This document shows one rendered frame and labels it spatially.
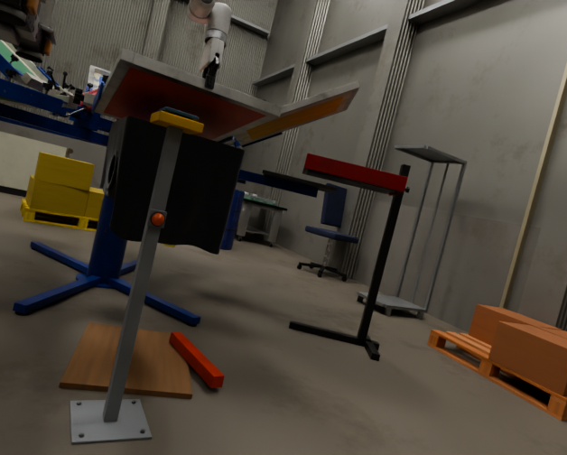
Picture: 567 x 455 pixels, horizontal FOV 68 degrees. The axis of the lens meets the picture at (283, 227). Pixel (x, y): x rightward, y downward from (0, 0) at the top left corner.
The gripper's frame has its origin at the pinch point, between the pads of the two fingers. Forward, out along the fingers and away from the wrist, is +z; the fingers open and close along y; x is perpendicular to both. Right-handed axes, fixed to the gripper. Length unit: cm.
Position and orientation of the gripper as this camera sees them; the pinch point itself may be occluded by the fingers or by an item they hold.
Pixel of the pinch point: (207, 84)
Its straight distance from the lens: 157.6
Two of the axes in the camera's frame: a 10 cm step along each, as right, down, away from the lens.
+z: -1.7, 9.8, -0.7
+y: 5.0, 0.3, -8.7
